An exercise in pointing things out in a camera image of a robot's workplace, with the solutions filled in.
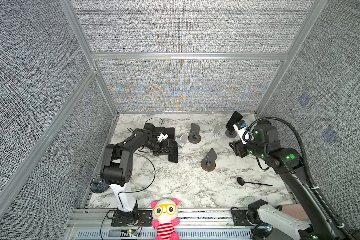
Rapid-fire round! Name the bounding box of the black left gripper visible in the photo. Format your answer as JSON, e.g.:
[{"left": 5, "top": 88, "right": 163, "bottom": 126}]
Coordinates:
[{"left": 144, "top": 139, "right": 173, "bottom": 156}]

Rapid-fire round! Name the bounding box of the black smartphone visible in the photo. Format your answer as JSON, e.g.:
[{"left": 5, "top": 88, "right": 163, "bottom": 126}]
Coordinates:
[
  {"left": 154, "top": 127, "right": 166, "bottom": 138},
  {"left": 165, "top": 128, "right": 175, "bottom": 140},
  {"left": 226, "top": 111, "right": 243, "bottom": 133},
  {"left": 168, "top": 140, "right": 179, "bottom": 164}
]

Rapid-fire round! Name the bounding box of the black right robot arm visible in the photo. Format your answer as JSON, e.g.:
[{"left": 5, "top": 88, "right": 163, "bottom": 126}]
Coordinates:
[{"left": 230, "top": 120, "right": 360, "bottom": 240}]

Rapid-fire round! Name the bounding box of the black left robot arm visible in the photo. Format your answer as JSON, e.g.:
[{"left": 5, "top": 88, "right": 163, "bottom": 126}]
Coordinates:
[{"left": 100, "top": 123, "right": 177, "bottom": 213}]

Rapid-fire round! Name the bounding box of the grey round stand right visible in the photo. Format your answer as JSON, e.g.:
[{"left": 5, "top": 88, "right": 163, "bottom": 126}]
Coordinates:
[{"left": 225, "top": 130, "right": 237, "bottom": 139}]

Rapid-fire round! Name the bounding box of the white phone stand left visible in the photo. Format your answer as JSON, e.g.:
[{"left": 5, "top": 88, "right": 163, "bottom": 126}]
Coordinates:
[{"left": 175, "top": 133, "right": 190, "bottom": 148}]

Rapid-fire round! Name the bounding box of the white phone stand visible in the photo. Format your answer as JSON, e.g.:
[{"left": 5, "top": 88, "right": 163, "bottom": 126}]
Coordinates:
[
  {"left": 205, "top": 122, "right": 223, "bottom": 141},
  {"left": 175, "top": 133, "right": 190, "bottom": 148}
]

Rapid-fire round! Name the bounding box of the white phone stand right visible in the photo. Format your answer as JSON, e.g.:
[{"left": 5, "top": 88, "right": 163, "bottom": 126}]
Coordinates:
[{"left": 205, "top": 122, "right": 223, "bottom": 141}]

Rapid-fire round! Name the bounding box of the empty grey wood-base stand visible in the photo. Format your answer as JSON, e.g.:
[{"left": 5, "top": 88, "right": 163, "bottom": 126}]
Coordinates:
[{"left": 201, "top": 149, "right": 218, "bottom": 172}]

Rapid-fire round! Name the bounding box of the grey wood-base stand rear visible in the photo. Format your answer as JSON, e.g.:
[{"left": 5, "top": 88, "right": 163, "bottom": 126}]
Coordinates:
[{"left": 188, "top": 123, "right": 202, "bottom": 144}]

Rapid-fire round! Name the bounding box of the black ladle spoon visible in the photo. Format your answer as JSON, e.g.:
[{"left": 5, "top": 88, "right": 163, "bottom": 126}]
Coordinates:
[{"left": 236, "top": 176, "right": 274, "bottom": 187}]

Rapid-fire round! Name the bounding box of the pink white plush toy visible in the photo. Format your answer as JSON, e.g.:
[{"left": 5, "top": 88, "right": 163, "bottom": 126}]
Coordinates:
[{"left": 151, "top": 199, "right": 180, "bottom": 240}]

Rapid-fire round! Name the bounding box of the pink flat box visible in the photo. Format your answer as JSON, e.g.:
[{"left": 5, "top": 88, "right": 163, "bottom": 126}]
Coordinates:
[{"left": 282, "top": 204, "right": 309, "bottom": 221}]

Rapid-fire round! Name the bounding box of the black corrugated cable conduit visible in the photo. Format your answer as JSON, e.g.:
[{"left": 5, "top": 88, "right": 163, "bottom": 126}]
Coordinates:
[{"left": 247, "top": 116, "right": 358, "bottom": 240}]

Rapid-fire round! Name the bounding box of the thin black left cable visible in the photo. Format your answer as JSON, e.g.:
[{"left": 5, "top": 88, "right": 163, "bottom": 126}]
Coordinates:
[{"left": 116, "top": 151, "right": 157, "bottom": 211}]

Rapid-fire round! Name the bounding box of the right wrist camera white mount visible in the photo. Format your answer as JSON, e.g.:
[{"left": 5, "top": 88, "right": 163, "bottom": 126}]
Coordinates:
[{"left": 233, "top": 120, "right": 254, "bottom": 145}]

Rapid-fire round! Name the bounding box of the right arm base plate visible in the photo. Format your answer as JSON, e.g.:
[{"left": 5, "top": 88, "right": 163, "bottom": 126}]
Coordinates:
[{"left": 230, "top": 207, "right": 256, "bottom": 227}]

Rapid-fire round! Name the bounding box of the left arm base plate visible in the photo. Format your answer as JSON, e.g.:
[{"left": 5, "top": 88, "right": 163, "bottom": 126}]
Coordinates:
[{"left": 111, "top": 210, "right": 153, "bottom": 228}]

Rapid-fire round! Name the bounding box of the aluminium frame corner post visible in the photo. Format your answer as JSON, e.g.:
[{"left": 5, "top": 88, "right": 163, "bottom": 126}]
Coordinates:
[{"left": 59, "top": 0, "right": 120, "bottom": 117}]

